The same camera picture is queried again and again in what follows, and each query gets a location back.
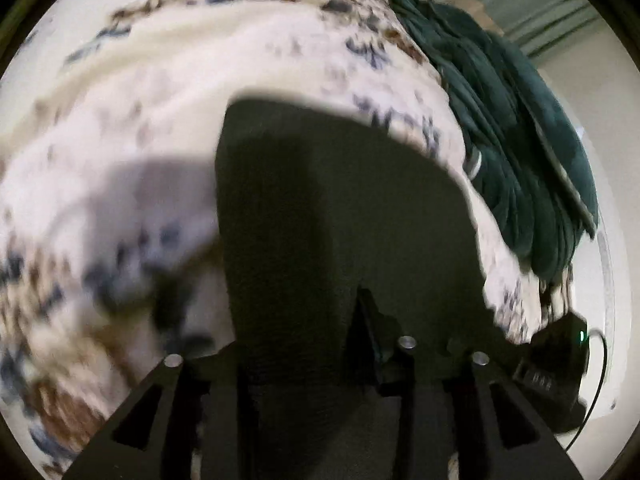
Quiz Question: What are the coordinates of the black white striped garment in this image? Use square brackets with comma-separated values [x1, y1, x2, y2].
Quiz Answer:
[216, 98, 495, 479]

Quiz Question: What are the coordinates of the floral cream bed blanket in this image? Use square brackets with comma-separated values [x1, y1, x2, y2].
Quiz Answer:
[1, 0, 542, 479]

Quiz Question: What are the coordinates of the dark green fleece blanket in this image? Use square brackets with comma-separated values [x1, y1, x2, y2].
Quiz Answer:
[388, 0, 599, 282]

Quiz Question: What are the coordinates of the black cable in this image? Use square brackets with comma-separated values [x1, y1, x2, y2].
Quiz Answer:
[564, 327, 611, 453]

